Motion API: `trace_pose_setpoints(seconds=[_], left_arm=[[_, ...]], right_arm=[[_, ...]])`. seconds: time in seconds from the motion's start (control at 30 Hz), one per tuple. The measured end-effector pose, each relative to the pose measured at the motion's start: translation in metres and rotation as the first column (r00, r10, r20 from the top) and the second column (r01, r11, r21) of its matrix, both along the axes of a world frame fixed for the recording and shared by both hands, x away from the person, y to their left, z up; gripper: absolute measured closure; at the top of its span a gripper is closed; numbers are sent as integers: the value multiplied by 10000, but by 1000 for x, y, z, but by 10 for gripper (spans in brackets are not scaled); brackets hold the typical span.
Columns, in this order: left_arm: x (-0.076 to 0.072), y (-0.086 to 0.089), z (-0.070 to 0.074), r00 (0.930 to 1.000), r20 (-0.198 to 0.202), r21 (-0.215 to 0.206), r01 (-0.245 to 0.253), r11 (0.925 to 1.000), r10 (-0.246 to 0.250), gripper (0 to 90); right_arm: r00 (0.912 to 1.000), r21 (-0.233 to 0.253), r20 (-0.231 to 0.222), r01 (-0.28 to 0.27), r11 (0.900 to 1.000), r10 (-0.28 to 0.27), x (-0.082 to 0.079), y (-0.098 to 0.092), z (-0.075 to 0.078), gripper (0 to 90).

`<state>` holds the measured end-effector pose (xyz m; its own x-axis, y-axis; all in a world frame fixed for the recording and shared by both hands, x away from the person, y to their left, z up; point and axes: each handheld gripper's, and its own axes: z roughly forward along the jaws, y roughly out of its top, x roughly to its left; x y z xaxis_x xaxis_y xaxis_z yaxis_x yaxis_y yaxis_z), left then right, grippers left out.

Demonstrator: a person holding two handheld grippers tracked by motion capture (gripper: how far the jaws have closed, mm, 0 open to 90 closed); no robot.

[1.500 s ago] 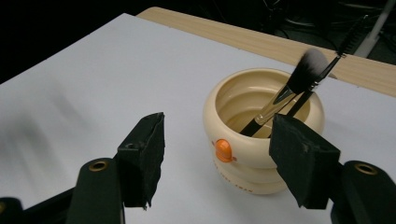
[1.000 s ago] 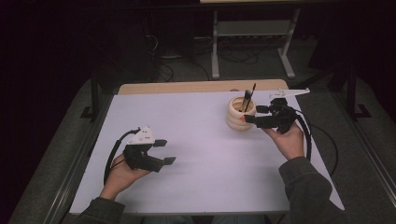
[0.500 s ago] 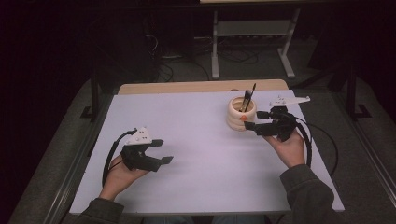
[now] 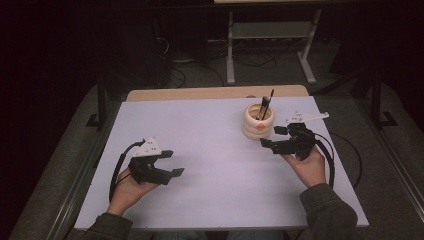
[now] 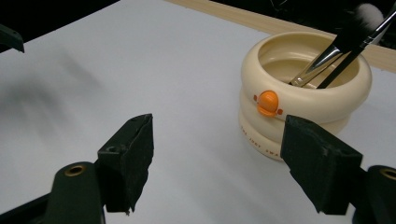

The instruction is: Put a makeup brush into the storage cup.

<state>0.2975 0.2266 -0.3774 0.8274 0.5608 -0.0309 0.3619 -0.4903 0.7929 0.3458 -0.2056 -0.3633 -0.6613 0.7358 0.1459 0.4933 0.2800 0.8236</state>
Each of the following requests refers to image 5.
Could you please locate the black powder makeup brush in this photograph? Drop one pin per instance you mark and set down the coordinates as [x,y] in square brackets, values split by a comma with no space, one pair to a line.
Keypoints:
[320,62]

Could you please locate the cream ringed brush holder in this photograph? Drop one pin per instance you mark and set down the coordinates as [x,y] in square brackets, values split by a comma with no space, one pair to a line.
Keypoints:
[311,105]

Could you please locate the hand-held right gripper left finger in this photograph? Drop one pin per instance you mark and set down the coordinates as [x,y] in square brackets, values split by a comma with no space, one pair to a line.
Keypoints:
[127,161]

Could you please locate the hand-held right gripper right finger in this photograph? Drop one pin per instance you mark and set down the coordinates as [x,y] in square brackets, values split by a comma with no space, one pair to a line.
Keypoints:
[320,161]

